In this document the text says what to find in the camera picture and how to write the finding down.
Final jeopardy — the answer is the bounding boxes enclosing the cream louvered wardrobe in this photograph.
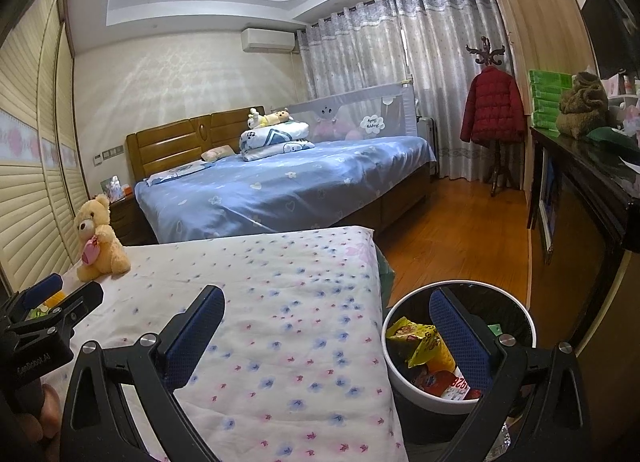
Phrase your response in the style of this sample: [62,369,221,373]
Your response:
[0,0,126,287]

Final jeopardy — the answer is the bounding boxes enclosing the white air conditioner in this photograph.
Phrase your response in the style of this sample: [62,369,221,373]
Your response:
[241,28,297,53]

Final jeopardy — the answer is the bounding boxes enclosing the person's left hand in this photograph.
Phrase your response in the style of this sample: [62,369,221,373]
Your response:
[40,384,64,439]

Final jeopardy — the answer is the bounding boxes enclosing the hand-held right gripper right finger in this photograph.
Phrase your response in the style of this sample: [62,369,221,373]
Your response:
[429,287,593,462]

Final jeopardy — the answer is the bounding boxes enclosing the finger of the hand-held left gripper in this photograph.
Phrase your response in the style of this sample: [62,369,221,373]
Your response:
[5,273,65,317]
[10,282,104,340]

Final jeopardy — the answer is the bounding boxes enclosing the stack of green packets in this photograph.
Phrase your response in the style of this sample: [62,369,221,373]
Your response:
[527,69,573,135]

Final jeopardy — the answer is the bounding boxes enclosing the dark green cloth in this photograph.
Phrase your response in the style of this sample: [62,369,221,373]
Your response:
[585,126,640,163]

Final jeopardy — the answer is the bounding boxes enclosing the stacked pillows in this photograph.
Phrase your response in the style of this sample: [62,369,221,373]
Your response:
[239,121,316,161]

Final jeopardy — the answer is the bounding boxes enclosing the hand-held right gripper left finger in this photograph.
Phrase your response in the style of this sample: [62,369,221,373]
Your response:
[60,284,226,462]

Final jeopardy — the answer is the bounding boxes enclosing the white radiator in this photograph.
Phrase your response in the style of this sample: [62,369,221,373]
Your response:
[417,117,440,179]

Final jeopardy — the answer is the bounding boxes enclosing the small beige pillow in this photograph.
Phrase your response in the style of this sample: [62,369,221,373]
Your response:
[201,144,233,163]

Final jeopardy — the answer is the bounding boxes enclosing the wooden headboard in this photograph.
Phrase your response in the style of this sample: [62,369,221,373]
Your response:
[125,106,253,183]

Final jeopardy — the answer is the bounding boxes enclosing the flat blue pillow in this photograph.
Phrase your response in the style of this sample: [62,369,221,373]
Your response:
[145,162,208,187]

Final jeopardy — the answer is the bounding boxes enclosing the floral white blanket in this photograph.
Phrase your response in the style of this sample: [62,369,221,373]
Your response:
[40,226,408,462]

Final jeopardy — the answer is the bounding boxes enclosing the wooden coat rack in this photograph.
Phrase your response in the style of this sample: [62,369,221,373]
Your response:
[465,36,523,197]

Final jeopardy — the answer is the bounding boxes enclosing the yellow plush toy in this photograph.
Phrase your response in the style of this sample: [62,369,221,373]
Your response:
[247,108,292,130]

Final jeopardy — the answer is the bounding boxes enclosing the bed with blue sheet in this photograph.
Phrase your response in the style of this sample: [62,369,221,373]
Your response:
[135,134,437,245]

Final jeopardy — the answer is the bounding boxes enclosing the grey patterned curtain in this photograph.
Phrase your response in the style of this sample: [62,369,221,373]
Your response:
[297,0,516,183]

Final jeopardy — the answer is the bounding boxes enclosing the yellow snack packet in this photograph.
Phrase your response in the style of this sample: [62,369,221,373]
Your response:
[386,317,443,369]

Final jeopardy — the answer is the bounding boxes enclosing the white bin with black liner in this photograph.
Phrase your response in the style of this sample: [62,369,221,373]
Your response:
[382,281,538,415]

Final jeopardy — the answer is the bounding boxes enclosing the green bag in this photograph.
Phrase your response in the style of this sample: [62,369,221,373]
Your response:
[377,249,398,303]

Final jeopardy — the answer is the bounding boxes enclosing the tan teddy bear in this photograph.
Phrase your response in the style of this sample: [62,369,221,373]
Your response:
[75,193,132,283]

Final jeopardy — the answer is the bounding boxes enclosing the grey bed guard rail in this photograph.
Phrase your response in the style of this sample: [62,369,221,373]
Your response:
[287,82,417,140]

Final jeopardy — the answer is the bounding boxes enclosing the brown fuzzy cloth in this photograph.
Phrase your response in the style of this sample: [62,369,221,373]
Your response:
[556,72,610,137]

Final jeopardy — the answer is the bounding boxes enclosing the red puffer jacket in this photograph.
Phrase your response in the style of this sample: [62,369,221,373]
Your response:
[460,66,527,146]

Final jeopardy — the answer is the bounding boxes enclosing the wooden nightstand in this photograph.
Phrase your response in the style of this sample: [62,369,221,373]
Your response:
[109,197,151,247]

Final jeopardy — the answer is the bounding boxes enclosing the tall light wooden cabinet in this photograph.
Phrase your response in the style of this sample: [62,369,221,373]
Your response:
[480,0,598,193]

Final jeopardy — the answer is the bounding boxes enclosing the dark wooden cabinet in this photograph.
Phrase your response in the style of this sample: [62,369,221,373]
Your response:
[526,126,640,343]

